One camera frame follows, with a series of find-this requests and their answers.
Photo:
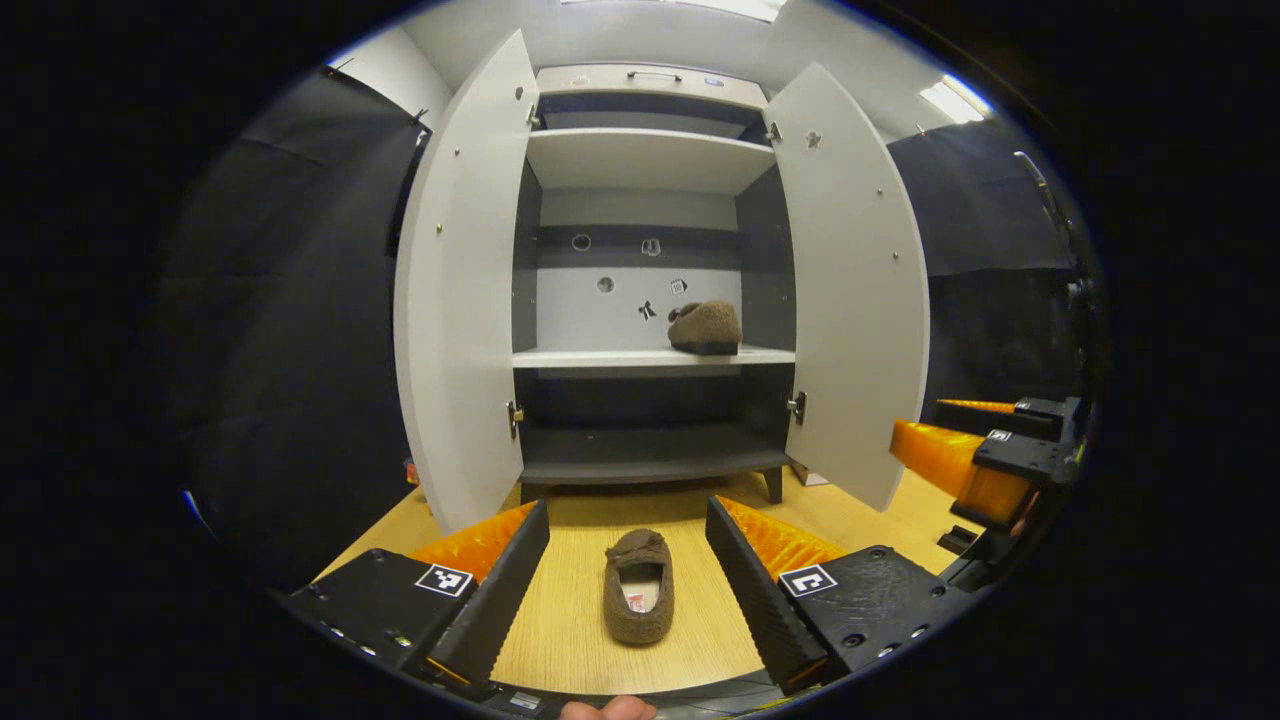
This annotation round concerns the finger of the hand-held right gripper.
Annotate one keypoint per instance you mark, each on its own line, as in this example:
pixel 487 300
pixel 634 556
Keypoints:
pixel 940 455
pixel 1045 415

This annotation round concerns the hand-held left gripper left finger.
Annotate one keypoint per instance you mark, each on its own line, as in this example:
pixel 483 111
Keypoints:
pixel 500 600

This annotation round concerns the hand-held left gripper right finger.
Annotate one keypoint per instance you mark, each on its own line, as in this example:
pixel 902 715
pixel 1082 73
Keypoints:
pixel 760 600

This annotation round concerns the brown slipper shoe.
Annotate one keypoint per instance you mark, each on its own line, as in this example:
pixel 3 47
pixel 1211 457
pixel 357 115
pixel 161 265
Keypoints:
pixel 638 625
pixel 708 325

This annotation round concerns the white shoe cabinet door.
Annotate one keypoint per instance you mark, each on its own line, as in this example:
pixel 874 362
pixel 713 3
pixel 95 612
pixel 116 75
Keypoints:
pixel 460 300
pixel 850 300

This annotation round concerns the white shoe cabinet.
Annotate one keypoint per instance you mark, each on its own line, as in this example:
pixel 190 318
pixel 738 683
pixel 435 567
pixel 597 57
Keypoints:
pixel 640 160

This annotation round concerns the small black block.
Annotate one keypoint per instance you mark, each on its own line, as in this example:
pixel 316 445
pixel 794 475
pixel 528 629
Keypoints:
pixel 956 540

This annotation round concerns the black backdrop cloth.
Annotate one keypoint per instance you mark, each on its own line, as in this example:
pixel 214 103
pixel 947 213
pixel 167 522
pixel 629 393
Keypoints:
pixel 1000 210
pixel 290 350

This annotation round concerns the metal pole stand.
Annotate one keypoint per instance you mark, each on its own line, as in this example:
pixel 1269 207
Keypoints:
pixel 1040 185

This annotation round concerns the small ceiling light panel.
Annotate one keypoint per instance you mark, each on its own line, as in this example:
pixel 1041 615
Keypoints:
pixel 955 100

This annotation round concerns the large ceiling light panel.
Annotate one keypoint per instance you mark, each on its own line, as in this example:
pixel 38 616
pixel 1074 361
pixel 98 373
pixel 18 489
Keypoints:
pixel 735 8

